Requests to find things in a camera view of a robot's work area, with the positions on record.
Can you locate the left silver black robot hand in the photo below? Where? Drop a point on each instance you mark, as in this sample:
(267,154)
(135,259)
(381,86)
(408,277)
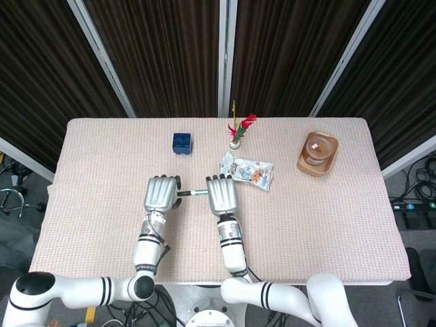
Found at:
(160,194)

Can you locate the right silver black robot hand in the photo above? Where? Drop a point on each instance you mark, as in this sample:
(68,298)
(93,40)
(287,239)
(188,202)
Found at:
(222,195)

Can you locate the green white marker body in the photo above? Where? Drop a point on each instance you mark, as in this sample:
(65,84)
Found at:
(200,191)

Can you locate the black marker cap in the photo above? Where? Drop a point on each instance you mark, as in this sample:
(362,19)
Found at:
(184,193)

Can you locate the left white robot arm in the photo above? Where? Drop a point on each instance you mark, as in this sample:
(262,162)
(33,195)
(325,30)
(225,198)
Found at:
(148,252)

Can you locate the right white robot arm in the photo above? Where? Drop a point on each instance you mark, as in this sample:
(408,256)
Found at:
(233,255)

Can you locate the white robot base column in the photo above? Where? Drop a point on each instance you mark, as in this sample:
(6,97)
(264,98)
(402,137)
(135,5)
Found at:
(201,303)

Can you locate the silver snack bag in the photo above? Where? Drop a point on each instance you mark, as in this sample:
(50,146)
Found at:
(255,172)

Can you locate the blue plastic building block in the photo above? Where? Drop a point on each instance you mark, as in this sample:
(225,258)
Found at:
(182,143)

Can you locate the small vase with red flowers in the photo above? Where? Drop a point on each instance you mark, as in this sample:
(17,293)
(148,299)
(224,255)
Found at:
(238,133)

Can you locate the beige woven tablecloth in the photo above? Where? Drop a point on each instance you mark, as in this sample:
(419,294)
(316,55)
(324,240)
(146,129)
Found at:
(306,231)

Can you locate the brown wooden tray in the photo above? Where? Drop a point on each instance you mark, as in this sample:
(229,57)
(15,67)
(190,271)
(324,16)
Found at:
(315,169)

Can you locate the clear glass jar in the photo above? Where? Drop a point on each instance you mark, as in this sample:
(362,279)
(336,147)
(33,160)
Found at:
(318,148)

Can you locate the dark ribbed partition panel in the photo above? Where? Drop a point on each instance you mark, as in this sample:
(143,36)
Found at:
(163,58)
(289,58)
(44,85)
(398,85)

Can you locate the chrome stool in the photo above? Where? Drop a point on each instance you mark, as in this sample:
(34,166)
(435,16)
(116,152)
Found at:
(13,194)

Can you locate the person in grey clothes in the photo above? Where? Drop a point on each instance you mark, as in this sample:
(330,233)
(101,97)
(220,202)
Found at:
(17,238)

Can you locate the black power strip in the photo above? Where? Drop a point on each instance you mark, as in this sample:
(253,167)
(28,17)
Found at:
(415,205)

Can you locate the black office chair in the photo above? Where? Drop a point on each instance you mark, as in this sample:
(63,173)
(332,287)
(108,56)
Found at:
(424,269)

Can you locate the silver aluminium partition post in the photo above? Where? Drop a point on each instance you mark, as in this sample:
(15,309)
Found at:
(347,58)
(226,58)
(102,61)

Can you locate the silver aluminium partition rail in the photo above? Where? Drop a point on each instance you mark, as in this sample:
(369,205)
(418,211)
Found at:
(24,158)
(408,156)

